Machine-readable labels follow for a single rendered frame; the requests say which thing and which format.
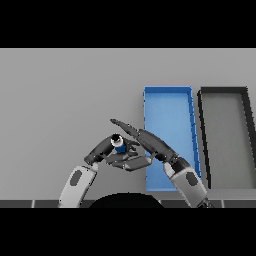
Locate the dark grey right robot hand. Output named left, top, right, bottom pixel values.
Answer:
left=105, top=118, right=180, bottom=173

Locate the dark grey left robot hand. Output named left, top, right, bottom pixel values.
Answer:
left=83, top=133, right=138, bottom=166

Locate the blue bin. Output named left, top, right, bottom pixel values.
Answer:
left=143, top=85, right=203, bottom=192

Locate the dark grey bin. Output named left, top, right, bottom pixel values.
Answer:
left=196, top=86, right=256, bottom=190

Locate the flat black rounded shape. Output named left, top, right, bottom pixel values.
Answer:
left=87, top=192, right=165, bottom=209

